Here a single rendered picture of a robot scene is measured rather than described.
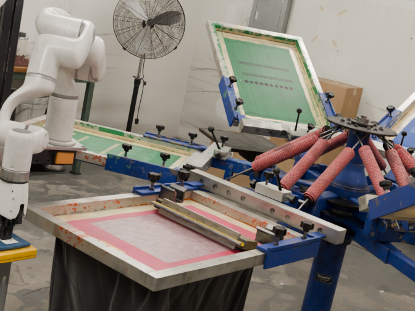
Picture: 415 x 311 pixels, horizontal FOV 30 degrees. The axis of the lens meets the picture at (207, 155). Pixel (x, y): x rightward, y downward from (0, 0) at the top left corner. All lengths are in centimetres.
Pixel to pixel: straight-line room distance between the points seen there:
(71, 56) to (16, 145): 30
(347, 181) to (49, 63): 151
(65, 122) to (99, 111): 482
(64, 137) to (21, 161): 53
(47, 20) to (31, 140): 39
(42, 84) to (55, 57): 9
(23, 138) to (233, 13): 593
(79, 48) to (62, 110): 43
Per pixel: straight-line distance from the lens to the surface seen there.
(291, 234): 265
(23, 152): 208
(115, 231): 241
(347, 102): 669
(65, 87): 256
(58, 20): 229
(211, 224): 251
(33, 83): 217
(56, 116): 258
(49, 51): 219
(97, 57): 245
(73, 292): 242
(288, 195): 283
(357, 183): 325
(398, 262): 295
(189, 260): 229
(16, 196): 210
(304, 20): 737
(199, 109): 808
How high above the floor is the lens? 174
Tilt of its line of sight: 12 degrees down
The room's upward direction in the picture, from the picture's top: 12 degrees clockwise
